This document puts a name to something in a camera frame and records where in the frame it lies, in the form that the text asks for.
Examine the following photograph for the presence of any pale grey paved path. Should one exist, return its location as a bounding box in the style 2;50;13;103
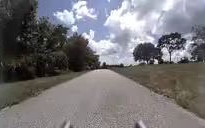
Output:
0;68;205;128

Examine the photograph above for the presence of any round dark tree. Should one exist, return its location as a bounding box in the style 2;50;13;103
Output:
132;42;163;66

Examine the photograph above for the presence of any robot's own part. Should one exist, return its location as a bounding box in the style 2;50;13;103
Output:
62;120;73;128
135;119;147;128

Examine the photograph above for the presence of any row of dark trees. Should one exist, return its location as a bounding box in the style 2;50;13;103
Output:
0;0;101;85

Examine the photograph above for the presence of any tall thin-trunked tree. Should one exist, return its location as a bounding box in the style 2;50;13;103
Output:
157;31;188;64

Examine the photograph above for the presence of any dry grass slope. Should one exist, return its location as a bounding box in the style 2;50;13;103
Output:
110;61;205;124

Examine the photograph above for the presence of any shaded grass verge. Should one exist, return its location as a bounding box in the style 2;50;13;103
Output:
0;69;90;114

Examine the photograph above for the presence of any sparse dark tree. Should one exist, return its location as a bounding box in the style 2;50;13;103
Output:
189;23;205;64

